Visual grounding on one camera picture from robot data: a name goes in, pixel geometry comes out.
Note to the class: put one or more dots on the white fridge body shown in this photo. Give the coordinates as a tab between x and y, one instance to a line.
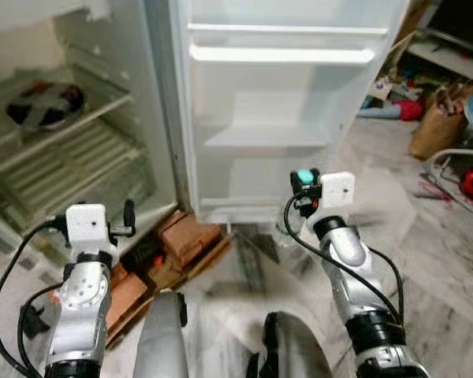
154	94

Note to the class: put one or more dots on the clear bottle with teal cap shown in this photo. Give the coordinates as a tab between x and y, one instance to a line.
306	176

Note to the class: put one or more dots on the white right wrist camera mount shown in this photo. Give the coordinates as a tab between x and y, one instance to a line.
337	190

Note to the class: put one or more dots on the brown wicker basket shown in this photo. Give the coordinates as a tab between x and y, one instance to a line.
437	126

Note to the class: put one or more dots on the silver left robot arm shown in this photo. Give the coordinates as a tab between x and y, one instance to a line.
79	303

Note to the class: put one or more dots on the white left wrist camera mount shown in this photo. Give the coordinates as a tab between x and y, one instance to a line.
87	224

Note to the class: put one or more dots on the black round bowl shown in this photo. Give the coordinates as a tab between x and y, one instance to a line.
43	106

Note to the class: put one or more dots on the grey robot leg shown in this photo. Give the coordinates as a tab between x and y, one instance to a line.
292	350
162	339

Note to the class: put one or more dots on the brown cardboard box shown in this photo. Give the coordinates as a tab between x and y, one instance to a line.
414	20

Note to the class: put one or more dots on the orange brick stack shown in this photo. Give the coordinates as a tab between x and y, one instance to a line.
191	236

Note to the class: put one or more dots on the grey right robot leg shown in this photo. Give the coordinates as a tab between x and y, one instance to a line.
292	350

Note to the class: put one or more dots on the white fridge door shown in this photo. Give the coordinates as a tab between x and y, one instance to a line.
276	110

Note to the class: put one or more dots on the ribbed clear crisper cover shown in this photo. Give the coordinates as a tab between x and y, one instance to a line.
71	169

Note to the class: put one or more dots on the low white shelf unit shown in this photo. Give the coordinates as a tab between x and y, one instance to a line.
449	55

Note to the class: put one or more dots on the red and blue toy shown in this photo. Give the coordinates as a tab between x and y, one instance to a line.
402	109

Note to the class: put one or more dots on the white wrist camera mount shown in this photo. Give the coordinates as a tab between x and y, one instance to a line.
87	224
337	190

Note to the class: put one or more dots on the grey left robot leg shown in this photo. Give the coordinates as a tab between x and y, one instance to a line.
162	339

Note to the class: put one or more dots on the clear glass fridge shelf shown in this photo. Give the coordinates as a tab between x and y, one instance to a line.
79	126

